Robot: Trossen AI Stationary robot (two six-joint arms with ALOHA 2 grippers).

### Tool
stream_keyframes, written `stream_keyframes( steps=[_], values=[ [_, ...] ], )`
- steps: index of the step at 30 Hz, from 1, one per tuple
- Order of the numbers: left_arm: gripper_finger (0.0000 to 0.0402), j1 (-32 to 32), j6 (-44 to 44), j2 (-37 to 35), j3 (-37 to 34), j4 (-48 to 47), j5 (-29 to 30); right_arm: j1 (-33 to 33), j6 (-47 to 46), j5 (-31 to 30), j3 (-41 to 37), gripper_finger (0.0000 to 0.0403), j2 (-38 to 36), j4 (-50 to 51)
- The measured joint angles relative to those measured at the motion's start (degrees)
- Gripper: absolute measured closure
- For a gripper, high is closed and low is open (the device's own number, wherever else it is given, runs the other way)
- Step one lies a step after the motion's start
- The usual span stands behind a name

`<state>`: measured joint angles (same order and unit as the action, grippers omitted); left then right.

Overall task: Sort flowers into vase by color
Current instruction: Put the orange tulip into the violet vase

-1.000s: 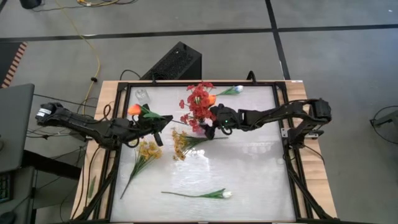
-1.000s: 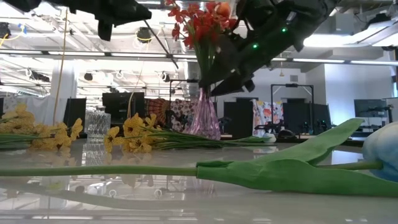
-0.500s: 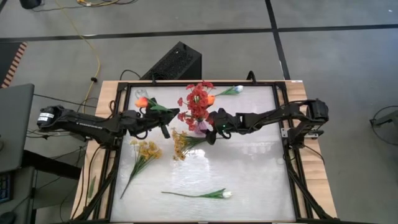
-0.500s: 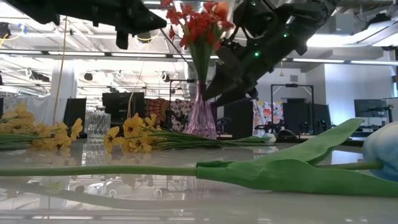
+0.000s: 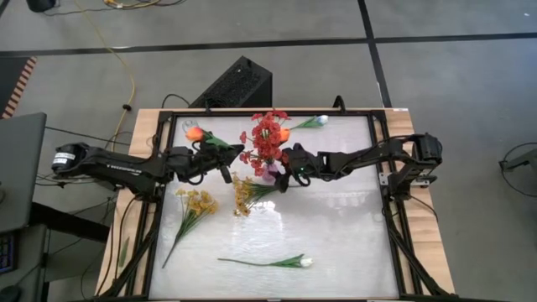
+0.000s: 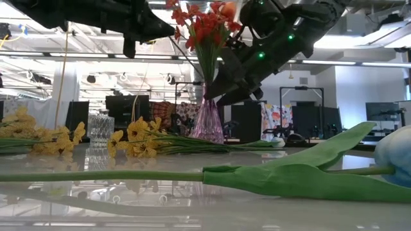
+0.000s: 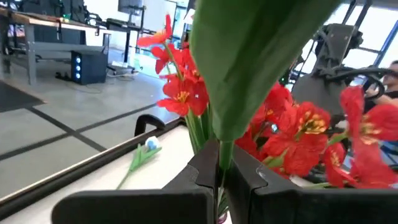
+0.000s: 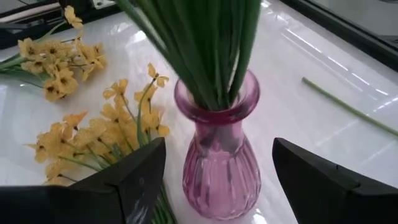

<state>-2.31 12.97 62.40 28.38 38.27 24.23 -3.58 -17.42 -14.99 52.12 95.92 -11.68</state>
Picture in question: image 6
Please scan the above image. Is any long yellow cable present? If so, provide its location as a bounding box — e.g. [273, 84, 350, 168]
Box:
[53, 22, 70, 129]

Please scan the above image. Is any dark computer monitor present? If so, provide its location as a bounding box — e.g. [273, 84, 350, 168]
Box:
[365, 102, 401, 122]

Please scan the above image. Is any white cloth curtain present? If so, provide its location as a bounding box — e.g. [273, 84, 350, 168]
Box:
[3, 98, 70, 129]

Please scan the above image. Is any wide black partition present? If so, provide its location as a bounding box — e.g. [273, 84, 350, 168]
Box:
[292, 105, 343, 139]

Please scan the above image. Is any yellow artificial flower bunch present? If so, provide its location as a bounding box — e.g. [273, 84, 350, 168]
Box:
[0, 107, 87, 155]
[107, 115, 258, 158]

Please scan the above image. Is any long ceiling light strip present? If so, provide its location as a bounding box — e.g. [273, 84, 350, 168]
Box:
[0, 50, 200, 64]
[287, 59, 411, 69]

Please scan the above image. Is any white floral cloth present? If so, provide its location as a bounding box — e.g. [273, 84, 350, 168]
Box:
[259, 102, 293, 142]

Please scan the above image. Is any black shelf cabinet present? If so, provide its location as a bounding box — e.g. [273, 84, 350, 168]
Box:
[105, 95, 150, 139]

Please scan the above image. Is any orange artificial tulip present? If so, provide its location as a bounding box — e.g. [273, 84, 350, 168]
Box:
[220, 1, 238, 21]

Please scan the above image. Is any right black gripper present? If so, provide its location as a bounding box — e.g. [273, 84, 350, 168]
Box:
[204, 41, 299, 108]

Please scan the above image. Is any dark floral tapestry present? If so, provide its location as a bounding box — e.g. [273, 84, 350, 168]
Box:
[175, 102, 200, 135]

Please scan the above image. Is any black metal table frame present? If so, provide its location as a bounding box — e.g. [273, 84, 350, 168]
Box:
[284, 141, 375, 152]

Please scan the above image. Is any pink glass vase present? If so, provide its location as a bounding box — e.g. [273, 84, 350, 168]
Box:
[191, 83, 225, 144]

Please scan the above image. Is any black ceiling-mounted device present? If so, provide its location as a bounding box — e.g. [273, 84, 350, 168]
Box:
[0, 22, 12, 41]

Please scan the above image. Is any silver vertical ventilation duct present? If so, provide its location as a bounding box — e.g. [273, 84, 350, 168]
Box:
[189, 41, 209, 103]

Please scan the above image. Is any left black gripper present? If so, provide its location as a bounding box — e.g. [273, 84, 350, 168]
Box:
[99, 0, 177, 60]

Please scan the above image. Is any black metal frame stand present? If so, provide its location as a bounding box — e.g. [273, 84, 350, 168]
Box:
[279, 85, 325, 142]
[175, 81, 209, 139]

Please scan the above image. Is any black dome-shaped object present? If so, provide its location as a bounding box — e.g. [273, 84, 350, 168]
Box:
[286, 133, 306, 144]

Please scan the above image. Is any white artificial tulip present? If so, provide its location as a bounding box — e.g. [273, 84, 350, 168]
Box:
[0, 121, 411, 203]
[243, 137, 286, 149]

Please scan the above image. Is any clear cut-glass vase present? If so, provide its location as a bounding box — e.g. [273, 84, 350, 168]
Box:
[89, 109, 116, 149]

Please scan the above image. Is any orange mandala tapestry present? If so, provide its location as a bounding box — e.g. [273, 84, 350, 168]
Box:
[149, 101, 176, 129]

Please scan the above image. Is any red artificial flower bunch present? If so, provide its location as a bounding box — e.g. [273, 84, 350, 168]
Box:
[165, 0, 242, 86]

